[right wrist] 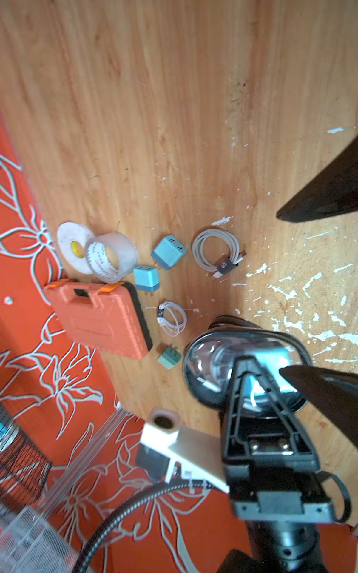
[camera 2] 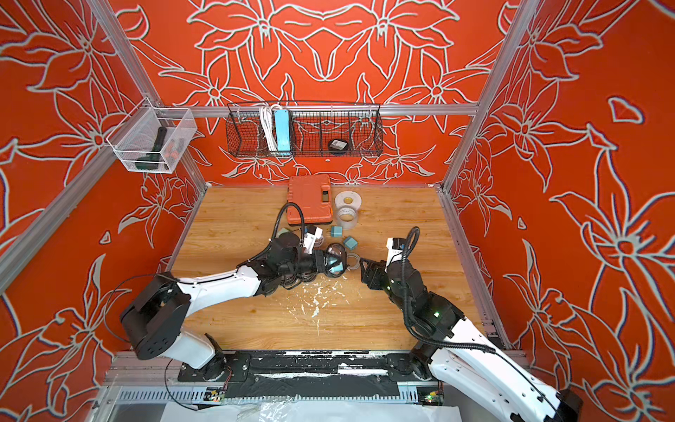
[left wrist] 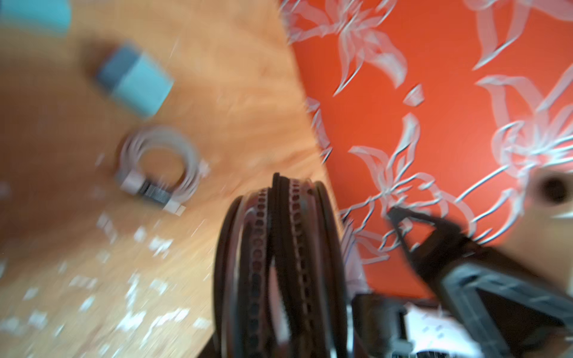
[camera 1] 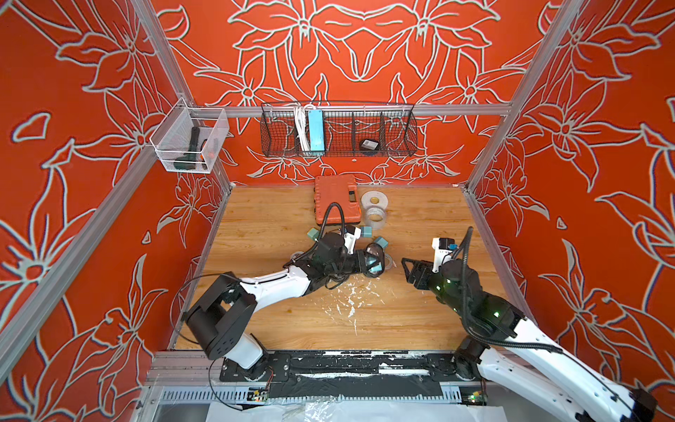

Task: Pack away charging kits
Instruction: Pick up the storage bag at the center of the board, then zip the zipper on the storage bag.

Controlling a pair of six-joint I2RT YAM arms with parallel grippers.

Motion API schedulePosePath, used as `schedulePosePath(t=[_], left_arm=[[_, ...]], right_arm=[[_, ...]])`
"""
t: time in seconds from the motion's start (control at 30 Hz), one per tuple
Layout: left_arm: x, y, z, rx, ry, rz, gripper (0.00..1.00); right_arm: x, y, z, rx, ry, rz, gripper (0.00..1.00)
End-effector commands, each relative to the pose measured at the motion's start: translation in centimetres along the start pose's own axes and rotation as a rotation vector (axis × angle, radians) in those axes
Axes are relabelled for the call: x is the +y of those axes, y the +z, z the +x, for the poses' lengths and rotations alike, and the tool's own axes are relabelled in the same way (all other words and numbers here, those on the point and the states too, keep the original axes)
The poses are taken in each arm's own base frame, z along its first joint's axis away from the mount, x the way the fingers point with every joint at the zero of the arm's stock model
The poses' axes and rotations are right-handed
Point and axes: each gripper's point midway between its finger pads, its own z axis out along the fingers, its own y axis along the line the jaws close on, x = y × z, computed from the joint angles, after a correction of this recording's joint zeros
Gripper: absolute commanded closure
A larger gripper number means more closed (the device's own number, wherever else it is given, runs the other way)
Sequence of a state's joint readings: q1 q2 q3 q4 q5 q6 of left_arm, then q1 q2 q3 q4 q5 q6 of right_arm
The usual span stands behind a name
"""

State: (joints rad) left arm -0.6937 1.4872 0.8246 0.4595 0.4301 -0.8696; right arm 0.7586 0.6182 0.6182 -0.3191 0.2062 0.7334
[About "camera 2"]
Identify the black round item in basket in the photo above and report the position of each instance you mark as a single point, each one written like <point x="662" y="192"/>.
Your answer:
<point x="338" y="147"/>

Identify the white tape roll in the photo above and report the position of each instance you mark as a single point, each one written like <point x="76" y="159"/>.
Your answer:
<point x="349" y="199"/>

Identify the green charger plug middle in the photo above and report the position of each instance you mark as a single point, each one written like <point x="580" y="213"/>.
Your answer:
<point x="336" y="231"/>

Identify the orange plastic tool case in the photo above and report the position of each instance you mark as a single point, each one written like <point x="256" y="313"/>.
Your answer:
<point x="313" y="194"/>

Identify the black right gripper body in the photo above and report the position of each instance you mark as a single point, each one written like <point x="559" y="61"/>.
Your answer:
<point x="381" y="280"/>

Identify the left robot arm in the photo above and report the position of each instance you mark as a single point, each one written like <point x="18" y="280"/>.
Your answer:
<point x="154" y="321"/>

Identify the black wire wall basket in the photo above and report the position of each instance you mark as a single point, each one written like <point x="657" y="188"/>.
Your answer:
<point x="253" y="135"/>

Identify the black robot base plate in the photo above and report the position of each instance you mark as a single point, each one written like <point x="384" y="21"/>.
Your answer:
<point x="359" y="375"/>

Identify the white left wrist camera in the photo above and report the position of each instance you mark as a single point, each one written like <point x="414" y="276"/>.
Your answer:
<point x="313" y="239"/>

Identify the clear acrylic wall box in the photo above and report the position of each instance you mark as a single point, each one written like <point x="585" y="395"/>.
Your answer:
<point x="134" y="136"/>

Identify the aluminium frame post right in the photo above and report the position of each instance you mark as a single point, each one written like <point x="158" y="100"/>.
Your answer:
<point x="511" y="42"/>

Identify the aluminium frame post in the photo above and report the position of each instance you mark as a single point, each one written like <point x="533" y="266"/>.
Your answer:
<point x="511" y="42"/>
<point x="105" y="15"/>

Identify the green screwdriver in box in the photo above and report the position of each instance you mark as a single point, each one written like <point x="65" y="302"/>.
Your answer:
<point x="151" y="160"/>

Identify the green charger plug right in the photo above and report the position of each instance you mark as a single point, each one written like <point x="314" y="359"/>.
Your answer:
<point x="350" y="243"/>

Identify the green charger plug front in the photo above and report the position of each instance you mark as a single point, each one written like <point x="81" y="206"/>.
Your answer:
<point x="336" y="270"/>

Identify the aluminium horizontal back rail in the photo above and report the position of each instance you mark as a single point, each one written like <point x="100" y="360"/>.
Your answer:
<point x="390" y="110"/>

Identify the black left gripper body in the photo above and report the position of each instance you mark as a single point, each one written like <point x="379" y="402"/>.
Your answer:
<point x="304" y="265"/>

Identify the aluminium frame post left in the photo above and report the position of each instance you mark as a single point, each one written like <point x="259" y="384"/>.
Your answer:
<point x="105" y="15"/>

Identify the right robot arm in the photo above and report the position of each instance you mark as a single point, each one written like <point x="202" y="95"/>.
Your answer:
<point x="453" y="351"/>

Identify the blue power strip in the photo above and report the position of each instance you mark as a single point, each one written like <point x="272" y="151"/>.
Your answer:
<point x="282" y="126"/>

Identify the clear packing tape roll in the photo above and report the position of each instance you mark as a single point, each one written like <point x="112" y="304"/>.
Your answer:
<point x="347" y="218"/>

